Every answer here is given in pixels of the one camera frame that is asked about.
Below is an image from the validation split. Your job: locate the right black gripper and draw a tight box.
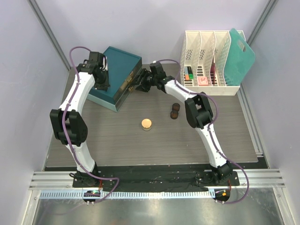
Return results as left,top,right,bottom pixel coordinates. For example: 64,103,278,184
130,69,157,93

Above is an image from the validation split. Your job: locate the teal drawer organizer box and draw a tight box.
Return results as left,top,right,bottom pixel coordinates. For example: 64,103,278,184
87,46,142,112

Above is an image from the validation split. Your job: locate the dark brown jar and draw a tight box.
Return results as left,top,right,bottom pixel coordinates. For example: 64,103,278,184
170,110,179,120
172,103,180,111

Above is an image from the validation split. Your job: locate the dark brown jar front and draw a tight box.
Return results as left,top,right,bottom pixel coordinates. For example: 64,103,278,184
170,110,179,120

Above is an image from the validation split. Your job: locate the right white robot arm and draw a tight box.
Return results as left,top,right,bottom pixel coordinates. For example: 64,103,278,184
132,62,233,185

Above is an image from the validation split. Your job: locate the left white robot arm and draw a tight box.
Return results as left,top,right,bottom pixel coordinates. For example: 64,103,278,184
50,47,110,187

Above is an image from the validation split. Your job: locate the orange highlighter marker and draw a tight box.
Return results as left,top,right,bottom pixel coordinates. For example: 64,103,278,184
184,66,190,81

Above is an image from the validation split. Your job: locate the green highlighter marker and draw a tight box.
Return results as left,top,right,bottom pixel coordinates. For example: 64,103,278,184
187,66,194,80

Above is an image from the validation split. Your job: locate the pink sticky note pad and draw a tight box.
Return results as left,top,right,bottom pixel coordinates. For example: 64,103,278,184
197,76,209,86

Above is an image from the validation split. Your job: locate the white file organizer rack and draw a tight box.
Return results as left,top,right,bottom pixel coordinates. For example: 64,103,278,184
180,30,240,96

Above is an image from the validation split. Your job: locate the dark red book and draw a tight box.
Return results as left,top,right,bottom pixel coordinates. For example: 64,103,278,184
210,59,215,86

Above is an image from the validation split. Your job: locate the teal cutting board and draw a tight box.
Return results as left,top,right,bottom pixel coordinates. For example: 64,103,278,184
224,28,255,86

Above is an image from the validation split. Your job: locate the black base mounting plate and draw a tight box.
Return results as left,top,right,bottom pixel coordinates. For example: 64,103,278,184
70,164,240,192

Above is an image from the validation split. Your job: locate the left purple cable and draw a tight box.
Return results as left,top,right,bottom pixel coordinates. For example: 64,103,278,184
63,46,120,203

